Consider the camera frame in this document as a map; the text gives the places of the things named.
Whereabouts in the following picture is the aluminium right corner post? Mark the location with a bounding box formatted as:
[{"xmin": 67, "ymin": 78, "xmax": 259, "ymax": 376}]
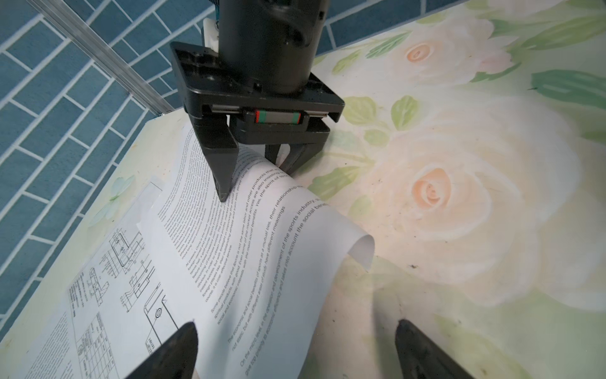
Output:
[{"xmin": 28, "ymin": 0, "xmax": 175, "ymax": 115}]

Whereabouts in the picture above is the text paper sheet far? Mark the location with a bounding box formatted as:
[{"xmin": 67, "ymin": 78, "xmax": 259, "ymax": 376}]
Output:
[{"xmin": 11, "ymin": 302, "xmax": 81, "ymax": 378}]

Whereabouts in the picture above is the technical drawing paper sheet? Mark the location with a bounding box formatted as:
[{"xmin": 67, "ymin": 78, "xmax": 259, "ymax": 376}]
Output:
[{"xmin": 68, "ymin": 183, "xmax": 183, "ymax": 378}]

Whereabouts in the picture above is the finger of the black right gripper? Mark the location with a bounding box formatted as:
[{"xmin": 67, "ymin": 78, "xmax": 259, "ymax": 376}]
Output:
[
  {"xmin": 189, "ymin": 114, "xmax": 239, "ymax": 202},
  {"xmin": 264, "ymin": 144, "xmax": 324, "ymax": 175}
]

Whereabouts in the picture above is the text printed paper sheet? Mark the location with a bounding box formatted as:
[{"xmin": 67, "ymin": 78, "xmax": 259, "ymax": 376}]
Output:
[{"xmin": 140, "ymin": 125, "xmax": 375, "ymax": 378}]

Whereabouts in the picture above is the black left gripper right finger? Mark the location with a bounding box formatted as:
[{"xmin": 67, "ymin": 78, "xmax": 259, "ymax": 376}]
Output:
[{"xmin": 395, "ymin": 319, "xmax": 473, "ymax": 379}]

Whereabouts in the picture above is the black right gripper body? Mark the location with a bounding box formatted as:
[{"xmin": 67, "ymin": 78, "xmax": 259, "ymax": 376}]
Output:
[{"xmin": 170, "ymin": 42, "xmax": 345, "ymax": 145}]

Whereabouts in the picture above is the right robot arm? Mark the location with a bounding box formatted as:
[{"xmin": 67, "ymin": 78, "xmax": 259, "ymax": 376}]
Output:
[{"xmin": 170, "ymin": 1, "xmax": 345, "ymax": 202}]

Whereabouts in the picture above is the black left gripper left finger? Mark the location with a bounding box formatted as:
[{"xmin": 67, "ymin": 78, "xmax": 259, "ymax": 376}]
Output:
[{"xmin": 126, "ymin": 322, "xmax": 199, "ymax": 379}]

